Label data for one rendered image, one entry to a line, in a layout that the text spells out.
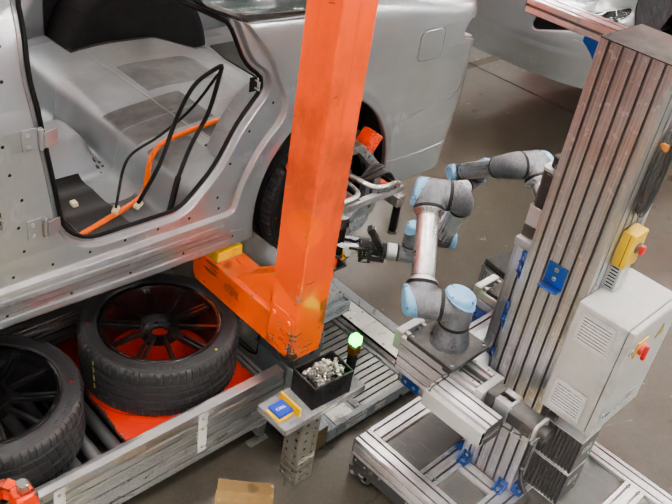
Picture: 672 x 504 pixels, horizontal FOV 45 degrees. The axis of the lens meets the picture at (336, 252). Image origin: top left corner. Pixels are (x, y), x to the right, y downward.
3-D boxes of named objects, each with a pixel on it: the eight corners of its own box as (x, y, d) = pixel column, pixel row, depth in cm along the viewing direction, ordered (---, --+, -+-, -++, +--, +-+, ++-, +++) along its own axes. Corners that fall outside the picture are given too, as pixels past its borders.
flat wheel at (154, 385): (150, 293, 388) (150, 253, 374) (265, 353, 365) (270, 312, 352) (44, 370, 338) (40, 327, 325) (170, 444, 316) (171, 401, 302)
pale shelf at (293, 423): (336, 366, 343) (337, 360, 341) (364, 390, 334) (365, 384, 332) (256, 410, 316) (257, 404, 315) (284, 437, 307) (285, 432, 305)
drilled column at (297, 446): (296, 459, 353) (307, 390, 329) (311, 474, 347) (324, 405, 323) (278, 470, 347) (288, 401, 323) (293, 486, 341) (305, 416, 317)
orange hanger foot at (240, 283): (221, 263, 373) (226, 199, 353) (296, 326, 345) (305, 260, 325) (191, 275, 363) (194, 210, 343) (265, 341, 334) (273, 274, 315)
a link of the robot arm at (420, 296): (444, 317, 287) (455, 175, 304) (402, 311, 286) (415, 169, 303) (437, 324, 298) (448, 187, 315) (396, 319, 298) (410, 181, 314)
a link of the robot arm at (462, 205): (484, 179, 305) (454, 232, 350) (455, 175, 304) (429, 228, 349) (482, 207, 300) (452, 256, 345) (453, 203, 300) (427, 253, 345)
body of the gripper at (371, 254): (356, 262, 348) (384, 265, 348) (359, 245, 343) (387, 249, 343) (356, 251, 354) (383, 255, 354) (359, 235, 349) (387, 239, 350)
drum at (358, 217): (336, 205, 379) (340, 179, 370) (368, 227, 367) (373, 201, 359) (313, 214, 370) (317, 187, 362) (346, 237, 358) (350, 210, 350)
